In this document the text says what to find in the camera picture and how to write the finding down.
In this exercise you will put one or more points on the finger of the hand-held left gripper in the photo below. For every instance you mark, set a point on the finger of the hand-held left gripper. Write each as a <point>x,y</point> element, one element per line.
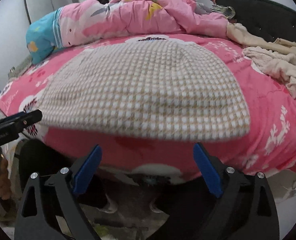
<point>30,120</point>

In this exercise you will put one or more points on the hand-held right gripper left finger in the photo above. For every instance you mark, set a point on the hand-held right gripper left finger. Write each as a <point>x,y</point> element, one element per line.
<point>87,170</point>

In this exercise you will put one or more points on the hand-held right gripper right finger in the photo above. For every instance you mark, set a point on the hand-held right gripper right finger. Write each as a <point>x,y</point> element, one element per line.
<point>208,170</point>

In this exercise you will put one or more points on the beige houndstooth coat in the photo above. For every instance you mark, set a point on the beige houndstooth coat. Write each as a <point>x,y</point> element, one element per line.
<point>143,87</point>

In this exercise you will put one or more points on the person's right leg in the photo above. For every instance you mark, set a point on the person's right leg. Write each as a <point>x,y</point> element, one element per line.
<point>185,195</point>

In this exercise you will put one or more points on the person's left shoe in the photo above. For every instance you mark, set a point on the person's left shoe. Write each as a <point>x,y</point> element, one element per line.
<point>109,206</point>

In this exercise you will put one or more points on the person's shoe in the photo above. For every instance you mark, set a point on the person's shoe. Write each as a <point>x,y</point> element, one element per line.
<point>109,206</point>
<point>158,205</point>

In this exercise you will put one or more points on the grey patterned cloth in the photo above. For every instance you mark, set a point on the grey patterned cloth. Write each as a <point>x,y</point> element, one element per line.
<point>21,67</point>

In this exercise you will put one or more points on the person's right shoe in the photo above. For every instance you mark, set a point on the person's right shoe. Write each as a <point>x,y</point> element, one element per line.
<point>158,205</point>

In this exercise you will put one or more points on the pink floral bed blanket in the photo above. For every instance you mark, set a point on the pink floral bed blanket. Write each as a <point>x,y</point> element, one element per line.
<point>268,110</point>

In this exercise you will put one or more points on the white leaning board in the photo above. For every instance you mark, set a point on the white leaning board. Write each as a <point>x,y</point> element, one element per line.
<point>37,5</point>

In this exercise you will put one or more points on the fluffy beige garment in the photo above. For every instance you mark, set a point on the fluffy beige garment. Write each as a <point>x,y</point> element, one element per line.
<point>275,67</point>

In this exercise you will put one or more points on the cream cloth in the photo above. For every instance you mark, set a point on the cream cloth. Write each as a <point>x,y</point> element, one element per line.
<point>240,33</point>

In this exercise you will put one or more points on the pink and blue cartoon quilt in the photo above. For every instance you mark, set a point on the pink and blue cartoon quilt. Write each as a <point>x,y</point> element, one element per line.
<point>127,17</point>

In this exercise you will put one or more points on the beige cloth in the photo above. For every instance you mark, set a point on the beige cloth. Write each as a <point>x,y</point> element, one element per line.
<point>288,47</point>

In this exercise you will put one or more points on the grey camouflage cloth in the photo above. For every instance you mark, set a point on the grey camouflage cloth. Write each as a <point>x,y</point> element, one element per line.
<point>225,11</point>

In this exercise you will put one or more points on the black padded headboard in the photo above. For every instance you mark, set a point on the black padded headboard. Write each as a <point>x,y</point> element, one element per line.
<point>263,17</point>

